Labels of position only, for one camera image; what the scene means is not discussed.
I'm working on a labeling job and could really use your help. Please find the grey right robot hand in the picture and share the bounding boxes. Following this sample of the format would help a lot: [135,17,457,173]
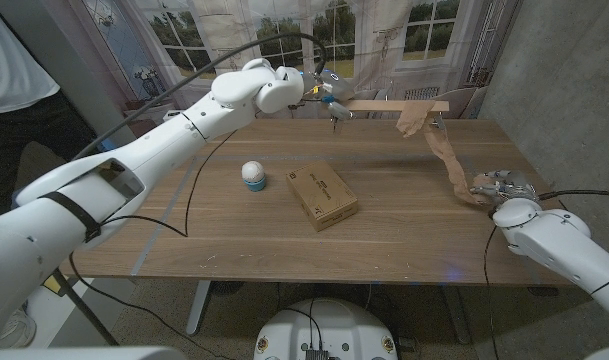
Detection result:
[469,169,538,207]

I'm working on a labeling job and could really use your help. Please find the light wooden slat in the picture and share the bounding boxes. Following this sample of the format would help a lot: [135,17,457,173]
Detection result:
[343,99,450,113]

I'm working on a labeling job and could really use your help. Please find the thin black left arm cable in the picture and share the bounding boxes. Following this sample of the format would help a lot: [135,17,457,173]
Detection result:
[68,129,238,360]

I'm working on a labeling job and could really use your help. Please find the black stand leg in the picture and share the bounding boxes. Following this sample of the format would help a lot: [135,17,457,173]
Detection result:
[51,269,123,346]

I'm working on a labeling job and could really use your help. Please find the brown cardboard package box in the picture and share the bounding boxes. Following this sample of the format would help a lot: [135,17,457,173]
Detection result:
[285,159,359,233]

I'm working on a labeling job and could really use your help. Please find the printed window backdrop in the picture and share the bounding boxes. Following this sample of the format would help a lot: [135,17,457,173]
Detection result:
[43,0,523,151]

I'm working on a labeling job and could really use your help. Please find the grey table leg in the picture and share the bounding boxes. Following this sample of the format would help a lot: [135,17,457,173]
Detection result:
[185,279,210,336]
[441,284,471,345]

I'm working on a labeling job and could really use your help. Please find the person in white shirt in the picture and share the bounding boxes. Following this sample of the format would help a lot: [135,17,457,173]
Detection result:
[0,0,98,350]

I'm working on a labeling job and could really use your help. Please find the beige elastic arm wrap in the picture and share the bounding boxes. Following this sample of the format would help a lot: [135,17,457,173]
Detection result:
[395,99,495,207]

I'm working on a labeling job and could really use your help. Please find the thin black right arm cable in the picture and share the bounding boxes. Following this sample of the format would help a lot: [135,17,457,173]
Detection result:
[482,224,500,360]

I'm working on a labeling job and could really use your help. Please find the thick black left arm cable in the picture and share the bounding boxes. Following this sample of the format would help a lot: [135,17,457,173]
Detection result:
[71,32,328,161]

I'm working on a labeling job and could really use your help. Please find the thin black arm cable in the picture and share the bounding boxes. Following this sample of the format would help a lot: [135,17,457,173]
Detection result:
[68,129,238,360]
[482,224,500,360]

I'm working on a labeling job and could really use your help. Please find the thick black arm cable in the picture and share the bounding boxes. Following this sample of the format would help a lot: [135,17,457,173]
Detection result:
[536,188,609,201]
[71,32,328,161]

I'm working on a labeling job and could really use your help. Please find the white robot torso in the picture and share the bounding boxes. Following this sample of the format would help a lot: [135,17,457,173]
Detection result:
[252,298,399,360]

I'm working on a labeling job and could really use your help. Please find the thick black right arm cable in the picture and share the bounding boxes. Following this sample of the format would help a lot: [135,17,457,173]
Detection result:
[536,188,609,201]

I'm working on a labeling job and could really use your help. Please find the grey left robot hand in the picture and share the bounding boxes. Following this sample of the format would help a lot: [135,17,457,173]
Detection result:
[301,69,356,122]

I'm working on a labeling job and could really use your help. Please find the white baseball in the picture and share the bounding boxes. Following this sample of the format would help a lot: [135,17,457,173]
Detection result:
[241,160,266,184]

